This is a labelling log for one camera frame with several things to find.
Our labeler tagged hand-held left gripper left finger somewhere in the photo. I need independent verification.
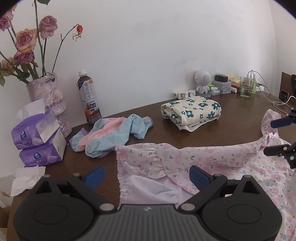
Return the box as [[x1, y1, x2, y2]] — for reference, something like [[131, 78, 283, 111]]
[[33, 165, 115, 213]]

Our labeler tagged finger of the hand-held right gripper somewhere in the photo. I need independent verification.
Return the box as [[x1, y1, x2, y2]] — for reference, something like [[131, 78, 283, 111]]
[[270, 107, 296, 128], [264, 140, 296, 169]]

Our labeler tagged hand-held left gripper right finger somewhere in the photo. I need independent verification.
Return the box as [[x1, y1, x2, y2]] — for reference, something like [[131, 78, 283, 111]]
[[181, 165, 263, 213]]

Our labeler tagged pink floral dress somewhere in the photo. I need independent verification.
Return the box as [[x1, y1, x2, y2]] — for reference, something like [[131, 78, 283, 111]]
[[115, 109, 296, 241]]

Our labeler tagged wooden chair back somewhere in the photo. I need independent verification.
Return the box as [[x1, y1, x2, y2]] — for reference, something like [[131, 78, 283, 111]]
[[280, 72, 296, 102]]

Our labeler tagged glass cup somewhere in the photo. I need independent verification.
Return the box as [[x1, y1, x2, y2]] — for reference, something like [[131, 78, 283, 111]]
[[240, 76, 253, 99]]

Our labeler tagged pastel blue pink garment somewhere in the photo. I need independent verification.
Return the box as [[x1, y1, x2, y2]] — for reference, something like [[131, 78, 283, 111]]
[[69, 114, 154, 159]]

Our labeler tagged folded cream teal-flowered garment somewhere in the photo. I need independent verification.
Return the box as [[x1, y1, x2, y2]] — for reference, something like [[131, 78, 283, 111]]
[[161, 95, 222, 132]]

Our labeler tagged crumpled white tissue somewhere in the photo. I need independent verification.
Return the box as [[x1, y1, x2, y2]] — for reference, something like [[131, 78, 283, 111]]
[[0, 166, 47, 197]]

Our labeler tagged tea bottle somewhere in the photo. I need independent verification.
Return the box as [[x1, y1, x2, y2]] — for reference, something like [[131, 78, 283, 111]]
[[77, 69, 102, 124]]

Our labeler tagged open purple tissue pack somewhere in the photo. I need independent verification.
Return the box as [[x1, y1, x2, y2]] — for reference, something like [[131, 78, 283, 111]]
[[11, 98, 60, 146]]

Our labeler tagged white plastic holder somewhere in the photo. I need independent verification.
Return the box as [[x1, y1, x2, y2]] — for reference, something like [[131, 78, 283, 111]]
[[173, 89, 197, 100]]

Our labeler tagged white robot-shaped speaker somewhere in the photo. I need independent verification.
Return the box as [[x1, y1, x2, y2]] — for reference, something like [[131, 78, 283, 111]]
[[194, 70, 211, 95]]

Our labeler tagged dried rose bouquet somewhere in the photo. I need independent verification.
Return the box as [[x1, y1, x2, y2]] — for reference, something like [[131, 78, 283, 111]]
[[0, 0, 84, 87]]

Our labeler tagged white charging cable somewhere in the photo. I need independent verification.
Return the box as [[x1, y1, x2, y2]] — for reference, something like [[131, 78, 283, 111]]
[[247, 69, 296, 114]]

